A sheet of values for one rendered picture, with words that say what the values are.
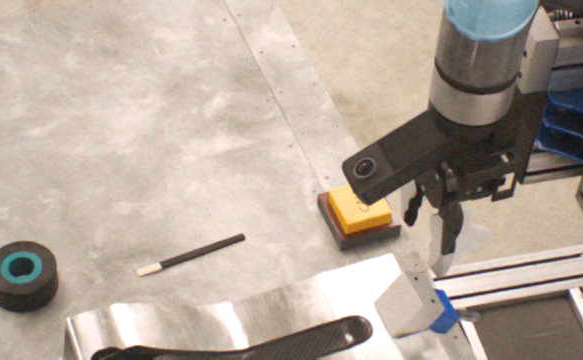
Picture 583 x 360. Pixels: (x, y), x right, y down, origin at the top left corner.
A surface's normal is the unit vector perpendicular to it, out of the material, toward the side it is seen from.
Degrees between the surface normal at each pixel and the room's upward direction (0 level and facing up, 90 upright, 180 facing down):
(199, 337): 26
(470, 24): 87
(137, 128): 0
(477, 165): 0
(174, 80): 0
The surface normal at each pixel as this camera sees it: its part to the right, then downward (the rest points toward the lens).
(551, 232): 0.05, -0.67
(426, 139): -0.41, -0.46
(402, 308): -0.74, -0.18
